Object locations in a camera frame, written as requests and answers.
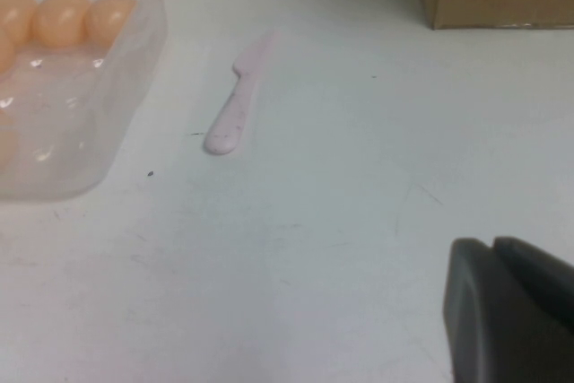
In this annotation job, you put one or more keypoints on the tan plastic egg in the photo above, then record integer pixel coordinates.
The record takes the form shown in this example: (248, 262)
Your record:
(4, 53)
(60, 20)
(13, 15)
(110, 15)

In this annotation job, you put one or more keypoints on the clear plastic egg box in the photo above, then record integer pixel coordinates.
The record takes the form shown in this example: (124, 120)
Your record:
(67, 109)

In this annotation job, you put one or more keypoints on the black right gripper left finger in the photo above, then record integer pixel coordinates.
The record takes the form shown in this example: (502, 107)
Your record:
(493, 333)

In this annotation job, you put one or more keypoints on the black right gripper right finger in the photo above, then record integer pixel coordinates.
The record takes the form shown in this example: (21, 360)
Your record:
(542, 280)

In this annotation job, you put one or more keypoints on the pink plastic knife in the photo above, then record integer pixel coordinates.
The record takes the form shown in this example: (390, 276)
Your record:
(237, 100)

